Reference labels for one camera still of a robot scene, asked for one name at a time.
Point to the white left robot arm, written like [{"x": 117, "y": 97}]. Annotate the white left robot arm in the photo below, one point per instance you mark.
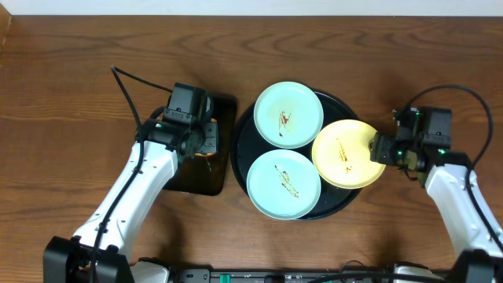
[{"x": 99, "y": 250}]

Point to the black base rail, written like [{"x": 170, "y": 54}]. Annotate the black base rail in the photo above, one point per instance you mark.
[{"x": 275, "y": 276}]

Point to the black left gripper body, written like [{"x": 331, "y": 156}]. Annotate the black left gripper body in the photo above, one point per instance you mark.
[{"x": 211, "y": 137}]

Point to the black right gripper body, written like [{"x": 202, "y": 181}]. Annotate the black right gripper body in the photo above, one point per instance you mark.
[{"x": 380, "y": 148}]

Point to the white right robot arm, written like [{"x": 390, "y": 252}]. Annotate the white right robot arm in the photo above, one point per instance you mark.
[{"x": 448, "y": 178}]

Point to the green and yellow sponge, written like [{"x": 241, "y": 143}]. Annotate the green and yellow sponge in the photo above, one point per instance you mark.
[{"x": 205, "y": 154}]

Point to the yellow plate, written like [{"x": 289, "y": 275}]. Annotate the yellow plate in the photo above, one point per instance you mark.
[{"x": 341, "y": 154}]

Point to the black rectangular tray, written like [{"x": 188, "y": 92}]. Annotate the black rectangular tray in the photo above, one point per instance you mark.
[{"x": 205, "y": 175}]

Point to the mint plate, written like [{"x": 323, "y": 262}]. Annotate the mint plate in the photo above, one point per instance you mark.
[
  {"x": 283, "y": 184},
  {"x": 288, "y": 115}
]

